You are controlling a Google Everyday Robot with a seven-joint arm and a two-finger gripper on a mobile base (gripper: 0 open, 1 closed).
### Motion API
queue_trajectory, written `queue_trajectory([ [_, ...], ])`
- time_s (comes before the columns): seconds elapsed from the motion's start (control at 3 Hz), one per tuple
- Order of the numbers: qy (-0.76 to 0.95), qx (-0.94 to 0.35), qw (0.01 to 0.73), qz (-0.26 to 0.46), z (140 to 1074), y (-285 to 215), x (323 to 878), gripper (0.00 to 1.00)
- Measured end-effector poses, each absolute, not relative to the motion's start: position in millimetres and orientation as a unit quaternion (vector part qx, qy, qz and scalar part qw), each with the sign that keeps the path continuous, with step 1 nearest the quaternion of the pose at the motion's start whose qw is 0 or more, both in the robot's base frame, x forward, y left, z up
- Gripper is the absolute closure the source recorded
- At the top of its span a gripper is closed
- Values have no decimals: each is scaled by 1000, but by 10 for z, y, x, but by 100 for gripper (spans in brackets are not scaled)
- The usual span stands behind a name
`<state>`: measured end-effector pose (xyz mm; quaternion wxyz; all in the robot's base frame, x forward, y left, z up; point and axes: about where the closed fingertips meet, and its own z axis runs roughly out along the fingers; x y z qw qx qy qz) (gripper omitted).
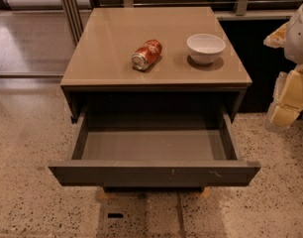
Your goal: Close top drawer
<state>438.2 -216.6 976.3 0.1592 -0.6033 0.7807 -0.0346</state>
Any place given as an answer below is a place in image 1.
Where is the white ceramic bowl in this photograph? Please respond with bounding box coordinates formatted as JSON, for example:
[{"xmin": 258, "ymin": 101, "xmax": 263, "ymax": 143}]
[{"xmin": 186, "ymin": 34, "xmax": 226, "ymax": 65}]

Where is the grey drawer cabinet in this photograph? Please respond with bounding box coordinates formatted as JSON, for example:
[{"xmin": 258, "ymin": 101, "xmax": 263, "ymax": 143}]
[{"xmin": 59, "ymin": 6, "xmax": 253, "ymax": 193}]

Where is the grey top drawer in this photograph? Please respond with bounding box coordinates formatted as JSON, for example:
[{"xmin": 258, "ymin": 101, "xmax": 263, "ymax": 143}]
[{"xmin": 49, "ymin": 111, "xmax": 260, "ymax": 188}]

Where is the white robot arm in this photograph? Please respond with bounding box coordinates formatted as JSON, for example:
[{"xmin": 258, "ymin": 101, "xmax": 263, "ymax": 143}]
[{"xmin": 263, "ymin": 4, "xmax": 303, "ymax": 133}]

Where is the crushed orange soda can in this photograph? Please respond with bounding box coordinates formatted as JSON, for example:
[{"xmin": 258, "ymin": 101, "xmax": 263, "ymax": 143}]
[{"xmin": 132, "ymin": 40, "xmax": 162, "ymax": 71}]

